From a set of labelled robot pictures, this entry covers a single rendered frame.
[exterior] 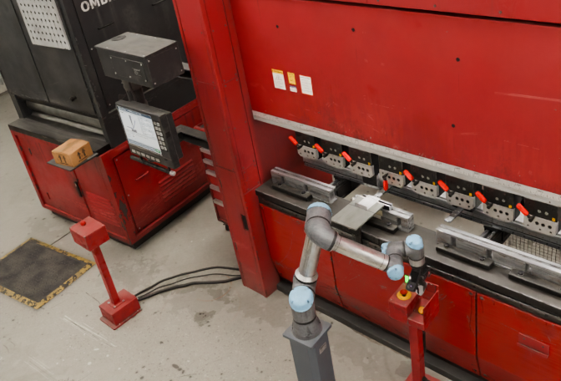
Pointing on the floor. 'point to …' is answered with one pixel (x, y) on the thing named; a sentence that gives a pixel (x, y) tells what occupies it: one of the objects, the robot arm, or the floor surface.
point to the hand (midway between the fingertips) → (418, 294)
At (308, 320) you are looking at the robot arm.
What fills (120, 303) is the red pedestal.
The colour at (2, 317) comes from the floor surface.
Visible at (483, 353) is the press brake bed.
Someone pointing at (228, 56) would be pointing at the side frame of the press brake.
